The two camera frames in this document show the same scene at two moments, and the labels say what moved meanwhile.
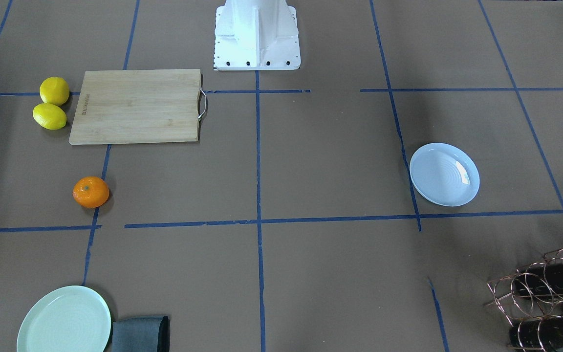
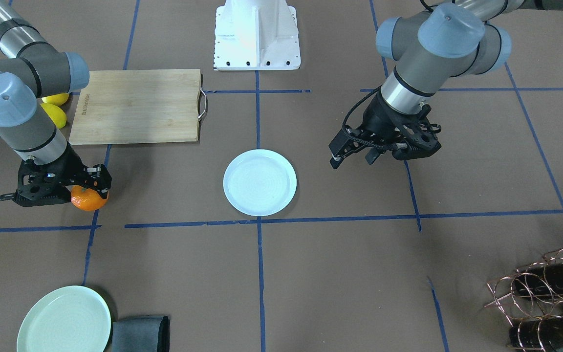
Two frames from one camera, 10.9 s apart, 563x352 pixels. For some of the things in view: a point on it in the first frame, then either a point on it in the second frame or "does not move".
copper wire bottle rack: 552,302 does not move
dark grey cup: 141,334 does not move
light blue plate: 444,174 -> 260,183
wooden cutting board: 137,106 does not move
